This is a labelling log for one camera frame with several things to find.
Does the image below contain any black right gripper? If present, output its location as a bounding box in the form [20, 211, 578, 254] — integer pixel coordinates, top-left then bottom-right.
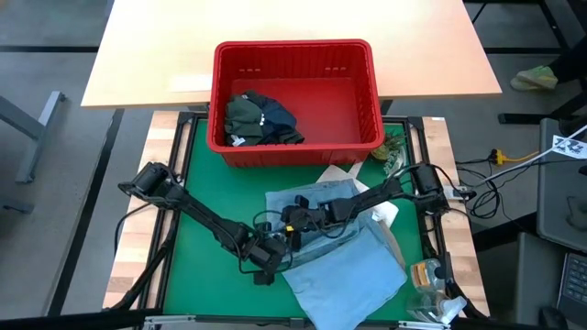
[280, 194, 331, 252]

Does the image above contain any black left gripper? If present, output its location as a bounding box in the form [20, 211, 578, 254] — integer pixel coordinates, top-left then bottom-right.
[241, 221, 294, 286]

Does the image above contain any light blue denim shirt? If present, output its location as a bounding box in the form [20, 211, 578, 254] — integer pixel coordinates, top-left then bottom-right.
[282, 226, 409, 330]

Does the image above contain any beige garment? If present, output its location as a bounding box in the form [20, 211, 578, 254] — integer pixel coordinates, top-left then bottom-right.
[375, 219, 408, 271]

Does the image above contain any dark green garment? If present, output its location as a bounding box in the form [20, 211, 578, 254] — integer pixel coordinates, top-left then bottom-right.
[223, 94, 306, 148]

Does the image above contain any red plastic laundry bin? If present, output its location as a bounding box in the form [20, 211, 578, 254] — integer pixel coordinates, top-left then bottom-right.
[205, 38, 386, 169]

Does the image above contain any white printed tote bag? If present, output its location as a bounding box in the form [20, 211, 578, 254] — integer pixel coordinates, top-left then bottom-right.
[316, 160, 401, 230]

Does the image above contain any navy garment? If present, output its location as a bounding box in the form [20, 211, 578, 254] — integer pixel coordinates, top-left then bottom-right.
[245, 90, 298, 134]

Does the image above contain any artificial succulent plant pot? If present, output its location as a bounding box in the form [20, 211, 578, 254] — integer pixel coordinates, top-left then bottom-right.
[371, 132, 407, 175]

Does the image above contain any clear bottle orange label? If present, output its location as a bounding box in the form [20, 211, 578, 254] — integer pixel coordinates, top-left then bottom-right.
[410, 258, 449, 293]

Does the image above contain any clear spray bottle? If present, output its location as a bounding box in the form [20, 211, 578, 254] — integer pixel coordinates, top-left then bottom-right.
[405, 291, 468, 325]

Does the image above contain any white desk label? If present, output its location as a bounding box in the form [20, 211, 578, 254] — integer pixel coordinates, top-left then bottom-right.
[169, 73, 213, 93]

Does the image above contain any black desk foot bar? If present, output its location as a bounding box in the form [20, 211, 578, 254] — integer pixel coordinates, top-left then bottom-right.
[48, 108, 126, 317]
[498, 91, 587, 125]

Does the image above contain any light wooden desk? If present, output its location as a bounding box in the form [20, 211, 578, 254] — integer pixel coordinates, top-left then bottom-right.
[81, 0, 504, 110]

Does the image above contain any grey metal table leg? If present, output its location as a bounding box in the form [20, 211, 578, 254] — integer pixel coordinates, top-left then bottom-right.
[0, 90, 68, 184]

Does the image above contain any grey cabinet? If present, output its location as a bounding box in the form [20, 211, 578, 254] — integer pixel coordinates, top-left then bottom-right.
[536, 117, 587, 254]

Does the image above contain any person's foot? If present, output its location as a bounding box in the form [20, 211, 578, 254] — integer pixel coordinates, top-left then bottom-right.
[510, 65, 559, 92]

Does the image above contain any white printed tag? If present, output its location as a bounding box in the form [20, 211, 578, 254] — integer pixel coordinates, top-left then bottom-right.
[551, 134, 587, 160]

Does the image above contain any dark keypad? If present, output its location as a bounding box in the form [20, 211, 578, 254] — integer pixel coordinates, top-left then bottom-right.
[556, 252, 587, 326]

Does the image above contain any person's leg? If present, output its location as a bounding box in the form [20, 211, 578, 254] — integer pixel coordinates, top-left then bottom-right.
[548, 38, 587, 83]

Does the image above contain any black aluminium table frame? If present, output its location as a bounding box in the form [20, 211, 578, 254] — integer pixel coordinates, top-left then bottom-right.
[109, 109, 490, 330]

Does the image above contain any black floor cable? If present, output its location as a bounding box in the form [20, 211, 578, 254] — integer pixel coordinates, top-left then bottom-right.
[112, 199, 160, 258]

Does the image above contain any black cable bundle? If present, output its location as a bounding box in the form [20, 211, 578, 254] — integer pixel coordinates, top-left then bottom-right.
[465, 158, 508, 220]

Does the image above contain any yellow plug and cable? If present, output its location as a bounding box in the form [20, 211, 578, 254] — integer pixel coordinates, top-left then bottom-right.
[493, 148, 543, 167]

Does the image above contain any white cable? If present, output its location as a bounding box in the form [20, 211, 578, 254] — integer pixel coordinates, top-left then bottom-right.
[481, 124, 587, 184]

